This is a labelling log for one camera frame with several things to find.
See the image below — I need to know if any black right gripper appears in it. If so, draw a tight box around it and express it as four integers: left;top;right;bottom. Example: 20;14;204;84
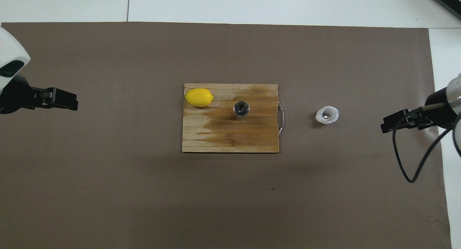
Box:
381;86;458;133

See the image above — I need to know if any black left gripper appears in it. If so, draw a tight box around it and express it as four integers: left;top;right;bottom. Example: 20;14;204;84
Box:
0;75;79;115

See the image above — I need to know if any clear faceted glass cup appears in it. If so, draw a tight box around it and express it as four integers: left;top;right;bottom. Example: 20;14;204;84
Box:
315;106;340;126

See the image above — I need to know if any steel double jigger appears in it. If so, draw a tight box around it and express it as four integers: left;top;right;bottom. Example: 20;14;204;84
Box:
227;100;250;119

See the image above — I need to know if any brown table mat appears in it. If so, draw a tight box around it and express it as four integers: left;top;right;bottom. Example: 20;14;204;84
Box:
0;22;453;249

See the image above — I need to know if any grey ribbed device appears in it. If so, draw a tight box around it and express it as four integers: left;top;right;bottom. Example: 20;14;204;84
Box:
431;0;461;20

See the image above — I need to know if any yellow lemon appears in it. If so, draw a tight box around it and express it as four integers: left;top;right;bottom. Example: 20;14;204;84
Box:
185;88;214;108

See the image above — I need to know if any wooden cutting board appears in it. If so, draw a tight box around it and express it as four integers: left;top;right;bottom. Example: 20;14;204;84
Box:
182;83;285;154

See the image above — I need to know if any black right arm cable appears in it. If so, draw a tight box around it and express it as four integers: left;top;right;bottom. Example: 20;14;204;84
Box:
391;102;461;184

